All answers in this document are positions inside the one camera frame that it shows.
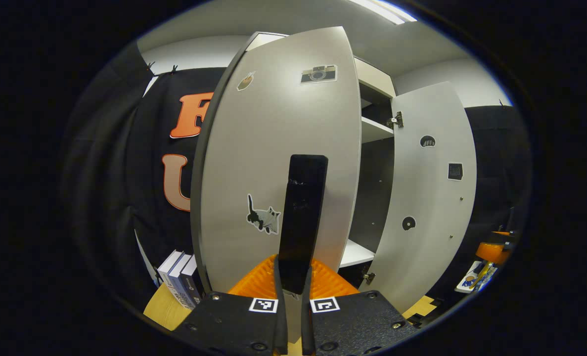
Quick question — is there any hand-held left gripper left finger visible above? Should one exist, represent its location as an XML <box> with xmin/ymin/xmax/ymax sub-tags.
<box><xmin>173</xmin><ymin>254</ymin><xmax>289</xmax><ymax>356</ymax></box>

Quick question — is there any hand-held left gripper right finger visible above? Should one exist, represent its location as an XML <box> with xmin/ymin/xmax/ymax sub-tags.
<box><xmin>301</xmin><ymin>260</ymin><xmax>417</xmax><ymax>356</ymax></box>

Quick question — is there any beige cabinet door headphone sticker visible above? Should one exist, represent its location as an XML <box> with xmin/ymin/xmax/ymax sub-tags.
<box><xmin>372</xmin><ymin>82</ymin><xmax>478</xmax><ymax>314</ymax></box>

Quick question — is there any black handle camera-sticker door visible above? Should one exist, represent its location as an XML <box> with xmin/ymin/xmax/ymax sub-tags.
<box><xmin>277</xmin><ymin>154</ymin><xmax>329</xmax><ymax>296</ymax></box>

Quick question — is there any beige double-door shoe cabinet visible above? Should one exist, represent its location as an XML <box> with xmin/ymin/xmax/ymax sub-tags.
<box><xmin>246</xmin><ymin>32</ymin><xmax>398</xmax><ymax>290</ymax></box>

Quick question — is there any white printed flat box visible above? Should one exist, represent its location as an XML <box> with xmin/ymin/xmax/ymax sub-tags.
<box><xmin>455</xmin><ymin>261</ymin><xmax>497</xmax><ymax>293</ymax></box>

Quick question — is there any white spine book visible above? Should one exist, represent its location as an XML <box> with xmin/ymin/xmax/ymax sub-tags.
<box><xmin>157</xmin><ymin>250</ymin><xmax>185</xmax><ymax>297</ymax></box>

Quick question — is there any black backdrop cloth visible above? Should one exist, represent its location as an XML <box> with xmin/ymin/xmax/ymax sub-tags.
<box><xmin>61</xmin><ymin>42</ymin><xmax>534</xmax><ymax>317</ymax></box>

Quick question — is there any ceiling light panel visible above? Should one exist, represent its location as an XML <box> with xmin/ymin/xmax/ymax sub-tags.
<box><xmin>348</xmin><ymin>0</ymin><xmax>417</xmax><ymax>25</ymax></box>

